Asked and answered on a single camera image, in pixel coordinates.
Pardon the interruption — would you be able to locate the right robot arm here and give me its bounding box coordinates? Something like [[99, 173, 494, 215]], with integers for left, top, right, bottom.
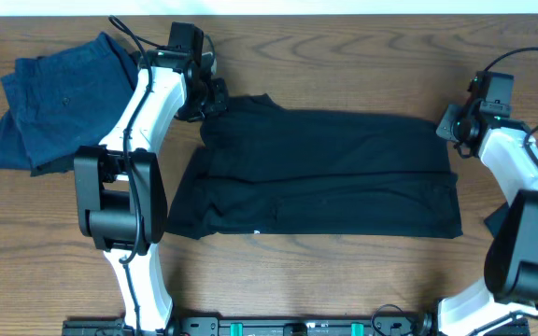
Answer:
[[434, 71, 538, 335]]

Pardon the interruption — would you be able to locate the folded blue garment bottom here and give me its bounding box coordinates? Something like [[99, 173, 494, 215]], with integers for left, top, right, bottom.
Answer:
[[0, 111, 32, 171]]

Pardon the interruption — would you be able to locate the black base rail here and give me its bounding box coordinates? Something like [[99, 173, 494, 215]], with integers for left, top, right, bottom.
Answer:
[[61, 309, 531, 336]]

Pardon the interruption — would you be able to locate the folded blue shorts top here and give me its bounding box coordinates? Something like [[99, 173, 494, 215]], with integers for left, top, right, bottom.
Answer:
[[1, 33, 137, 168]]

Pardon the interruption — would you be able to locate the black t-shirt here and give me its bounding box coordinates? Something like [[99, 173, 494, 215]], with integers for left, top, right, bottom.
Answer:
[[165, 95, 461, 239]]

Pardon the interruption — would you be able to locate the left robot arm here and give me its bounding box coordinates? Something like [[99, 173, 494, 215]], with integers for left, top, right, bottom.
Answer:
[[63, 22, 227, 335]]

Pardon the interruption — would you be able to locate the black clothes pile right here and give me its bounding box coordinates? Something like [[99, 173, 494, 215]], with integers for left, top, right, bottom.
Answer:
[[484, 203, 509, 237]]

